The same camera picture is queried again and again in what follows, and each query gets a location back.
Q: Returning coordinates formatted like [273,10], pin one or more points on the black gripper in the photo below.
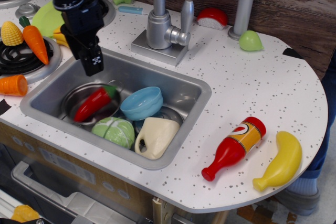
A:
[83,19]

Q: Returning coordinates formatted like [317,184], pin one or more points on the red toy chili pepper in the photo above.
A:
[96,101]

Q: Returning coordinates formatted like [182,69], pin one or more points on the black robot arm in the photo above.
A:
[83,19]

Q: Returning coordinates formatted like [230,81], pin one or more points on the yellow toy bell pepper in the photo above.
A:
[60,37]

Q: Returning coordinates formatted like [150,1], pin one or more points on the green toy plate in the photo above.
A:
[47,19]

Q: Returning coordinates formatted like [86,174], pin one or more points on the stainless steel pot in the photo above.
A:
[75,98]

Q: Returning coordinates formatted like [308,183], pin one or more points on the front left stove burner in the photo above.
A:
[20,59]

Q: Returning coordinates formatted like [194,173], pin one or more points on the grey stove knob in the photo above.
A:
[28,10]

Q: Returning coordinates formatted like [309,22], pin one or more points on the yellow toy corn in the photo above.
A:
[11,35]

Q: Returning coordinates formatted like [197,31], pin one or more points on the orange toy carrot piece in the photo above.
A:
[14,85]

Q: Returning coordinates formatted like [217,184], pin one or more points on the silver toy faucet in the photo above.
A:
[161,40]

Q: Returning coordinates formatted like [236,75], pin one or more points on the light blue bowl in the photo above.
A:
[142,104]

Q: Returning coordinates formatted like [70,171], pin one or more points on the green toy cabbage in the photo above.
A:
[115,130]

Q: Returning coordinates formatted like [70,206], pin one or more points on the black tape piece left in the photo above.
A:
[4,106]

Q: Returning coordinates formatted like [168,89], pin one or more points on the black tape piece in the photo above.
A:
[292,53]
[4,106]

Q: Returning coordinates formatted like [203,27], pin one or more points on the silver sink basin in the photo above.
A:
[186,95]

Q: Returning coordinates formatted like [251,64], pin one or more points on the cream toy mug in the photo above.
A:
[155,136]

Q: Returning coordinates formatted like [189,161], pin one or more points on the red white toy sushi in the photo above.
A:
[212,18]

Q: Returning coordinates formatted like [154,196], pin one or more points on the toy oven door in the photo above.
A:
[63,192]

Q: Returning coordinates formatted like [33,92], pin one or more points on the green toy pear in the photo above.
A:
[250,41]

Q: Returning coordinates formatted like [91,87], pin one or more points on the yellow toy on floor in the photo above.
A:
[24,213]

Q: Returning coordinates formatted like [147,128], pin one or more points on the grey vertical pole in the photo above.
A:
[242,18]

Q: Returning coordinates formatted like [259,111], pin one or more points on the red toy ketchup bottle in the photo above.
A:
[236,146]

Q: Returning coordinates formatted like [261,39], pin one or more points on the black tape piece right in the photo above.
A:
[292,53]

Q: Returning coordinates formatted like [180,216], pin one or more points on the yellow toy banana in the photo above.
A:
[285,164]

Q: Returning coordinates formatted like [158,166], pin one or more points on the grey shoe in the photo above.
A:
[301,197]

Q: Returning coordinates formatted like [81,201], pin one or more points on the blue toy knife handle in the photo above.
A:
[132,10]

